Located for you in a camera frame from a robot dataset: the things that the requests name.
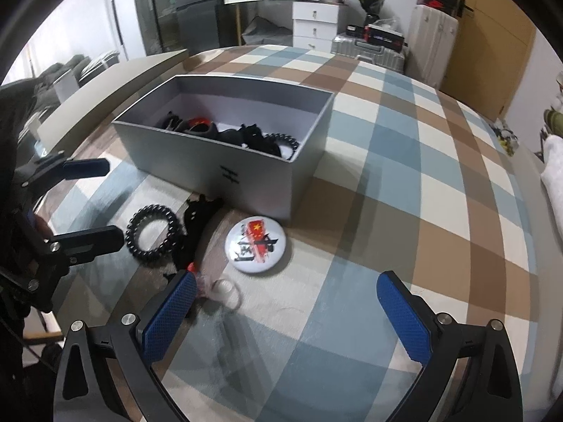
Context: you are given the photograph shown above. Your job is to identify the plaid bed cover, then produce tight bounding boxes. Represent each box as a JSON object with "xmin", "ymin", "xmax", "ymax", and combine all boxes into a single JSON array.
[{"xmin": 43, "ymin": 44, "xmax": 542, "ymax": 422}]

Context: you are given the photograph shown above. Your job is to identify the grey open cardboard box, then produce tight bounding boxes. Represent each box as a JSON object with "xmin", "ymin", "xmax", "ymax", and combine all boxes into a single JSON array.
[{"xmin": 114, "ymin": 74, "xmax": 335, "ymax": 222}]

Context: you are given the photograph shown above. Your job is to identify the dark grey refrigerator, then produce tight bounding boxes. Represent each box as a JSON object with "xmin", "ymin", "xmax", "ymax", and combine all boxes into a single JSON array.
[{"xmin": 176, "ymin": 0, "xmax": 220, "ymax": 53}]

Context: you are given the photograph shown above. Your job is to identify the black spiral hair tie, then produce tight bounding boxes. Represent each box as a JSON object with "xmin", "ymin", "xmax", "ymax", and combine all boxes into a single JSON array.
[
  {"xmin": 125, "ymin": 203, "xmax": 183, "ymax": 265},
  {"xmin": 263, "ymin": 131, "xmax": 302, "ymax": 161}
]

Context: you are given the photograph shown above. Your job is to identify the glass door wardrobe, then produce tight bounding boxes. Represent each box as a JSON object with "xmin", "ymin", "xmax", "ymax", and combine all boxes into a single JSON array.
[{"xmin": 134, "ymin": 0, "xmax": 167, "ymax": 55}]

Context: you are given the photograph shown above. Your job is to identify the white upright suitcase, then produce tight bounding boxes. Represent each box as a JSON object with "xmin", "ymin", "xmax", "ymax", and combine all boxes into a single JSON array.
[{"xmin": 405, "ymin": 5, "xmax": 458, "ymax": 89}]

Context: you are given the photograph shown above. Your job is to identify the black red box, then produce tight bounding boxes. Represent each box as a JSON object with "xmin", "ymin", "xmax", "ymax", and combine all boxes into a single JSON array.
[{"xmin": 363, "ymin": 24, "xmax": 405, "ymax": 51}]

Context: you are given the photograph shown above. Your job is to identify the olive green rolled blanket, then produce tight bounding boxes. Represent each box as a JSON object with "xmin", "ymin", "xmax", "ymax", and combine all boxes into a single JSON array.
[{"xmin": 544, "ymin": 109, "xmax": 563, "ymax": 137}]

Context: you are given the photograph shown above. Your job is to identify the person's left hand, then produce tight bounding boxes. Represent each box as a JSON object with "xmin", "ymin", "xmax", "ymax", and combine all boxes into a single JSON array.
[{"xmin": 33, "ymin": 213, "xmax": 55, "ymax": 241}]

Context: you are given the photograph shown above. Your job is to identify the white drawer cabinet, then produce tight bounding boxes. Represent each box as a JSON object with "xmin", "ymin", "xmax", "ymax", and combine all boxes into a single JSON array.
[{"xmin": 292, "ymin": 1, "xmax": 347, "ymax": 52}]

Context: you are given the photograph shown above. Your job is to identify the green flower bouquet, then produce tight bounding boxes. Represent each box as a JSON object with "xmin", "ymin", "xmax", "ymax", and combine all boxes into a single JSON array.
[{"xmin": 358, "ymin": 0, "xmax": 385, "ymax": 26}]

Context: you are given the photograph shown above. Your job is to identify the silver lying suitcase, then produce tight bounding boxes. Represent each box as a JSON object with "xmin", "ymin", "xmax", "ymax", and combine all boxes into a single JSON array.
[{"xmin": 331, "ymin": 33, "xmax": 406, "ymax": 73}]

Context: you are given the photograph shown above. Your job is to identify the wooden door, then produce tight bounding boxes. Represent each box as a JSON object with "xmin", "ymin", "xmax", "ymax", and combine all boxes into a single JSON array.
[{"xmin": 441, "ymin": 0, "xmax": 536, "ymax": 122}]

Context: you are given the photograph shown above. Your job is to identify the white rolled blanket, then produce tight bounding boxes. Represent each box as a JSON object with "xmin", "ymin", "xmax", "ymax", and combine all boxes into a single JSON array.
[{"xmin": 541, "ymin": 135, "xmax": 563, "ymax": 234}]

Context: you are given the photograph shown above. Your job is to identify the white China flag badge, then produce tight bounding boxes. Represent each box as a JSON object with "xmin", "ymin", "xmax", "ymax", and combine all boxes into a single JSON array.
[{"xmin": 224, "ymin": 216, "xmax": 286, "ymax": 273}]

